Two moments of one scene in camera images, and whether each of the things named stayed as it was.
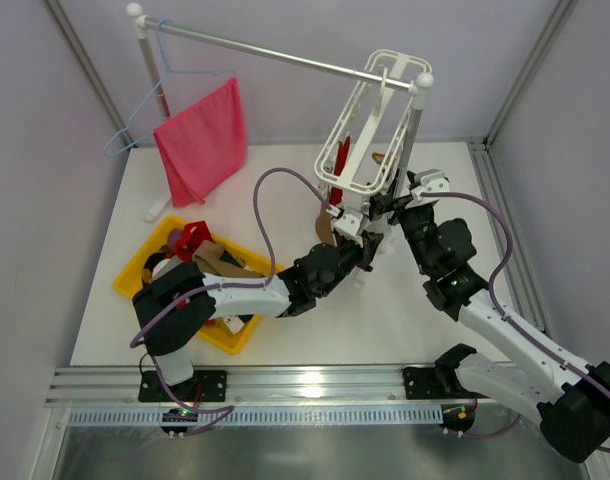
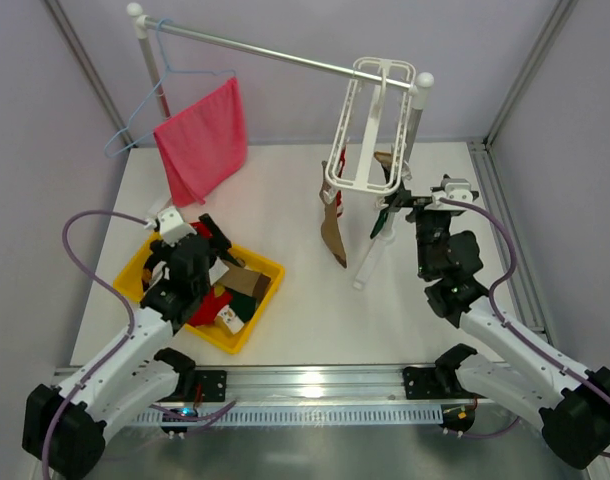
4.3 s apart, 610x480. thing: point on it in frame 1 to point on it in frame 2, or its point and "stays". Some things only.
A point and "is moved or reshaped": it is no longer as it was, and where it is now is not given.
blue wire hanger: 168,70 stays
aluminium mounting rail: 251,385 stays
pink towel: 204,145 stays
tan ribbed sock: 324,228 is moved or reshaped
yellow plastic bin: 190,233 stays
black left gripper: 364,244 to 186,240
